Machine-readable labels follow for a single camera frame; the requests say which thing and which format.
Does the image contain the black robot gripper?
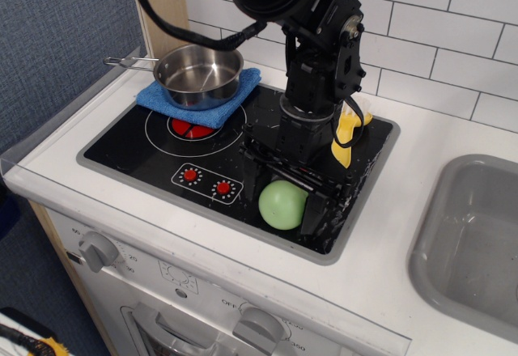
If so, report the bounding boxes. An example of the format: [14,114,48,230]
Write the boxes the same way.
[241,110,353,235]

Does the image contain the green pear toy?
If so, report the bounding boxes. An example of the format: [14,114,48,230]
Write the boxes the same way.
[258,180,308,231]

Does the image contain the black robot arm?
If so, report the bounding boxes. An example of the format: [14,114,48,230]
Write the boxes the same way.
[232,0,370,235]

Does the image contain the stainless steel pot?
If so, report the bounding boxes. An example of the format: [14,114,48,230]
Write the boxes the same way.
[103,40,245,111]

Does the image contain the blue cloth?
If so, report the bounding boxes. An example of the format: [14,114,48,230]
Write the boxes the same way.
[136,68,261,129]

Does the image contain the black toy stove top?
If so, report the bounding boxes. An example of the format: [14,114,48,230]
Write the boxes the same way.
[78,85,400,265]

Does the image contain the yellow dish brush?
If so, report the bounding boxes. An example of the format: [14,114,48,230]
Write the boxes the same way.
[331,96,373,168]

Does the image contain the grey right oven knob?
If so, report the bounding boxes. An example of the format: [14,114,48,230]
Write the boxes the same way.
[232,307,285,355]

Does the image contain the grey oven knob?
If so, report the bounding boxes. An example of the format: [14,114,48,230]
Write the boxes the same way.
[79,231,119,273]
[232,307,285,355]

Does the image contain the white toy oven front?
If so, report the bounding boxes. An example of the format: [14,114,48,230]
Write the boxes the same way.
[49,211,410,355]

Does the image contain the clear acrylic guard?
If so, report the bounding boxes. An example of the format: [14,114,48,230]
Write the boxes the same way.
[0,46,151,179]

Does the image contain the grey sink basin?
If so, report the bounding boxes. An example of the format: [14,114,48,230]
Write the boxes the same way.
[409,155,517,342]

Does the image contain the grey left oven knob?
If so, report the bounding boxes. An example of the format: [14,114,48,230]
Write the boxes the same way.
[79,231,119,273]

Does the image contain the yellow and black object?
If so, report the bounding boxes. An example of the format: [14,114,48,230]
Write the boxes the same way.
[1,324,70,356]

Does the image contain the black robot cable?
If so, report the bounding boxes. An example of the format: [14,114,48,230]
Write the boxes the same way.
[127,0,269,52]

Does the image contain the wooden side post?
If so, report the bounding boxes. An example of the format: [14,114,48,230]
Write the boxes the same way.
[128,0,192,60]

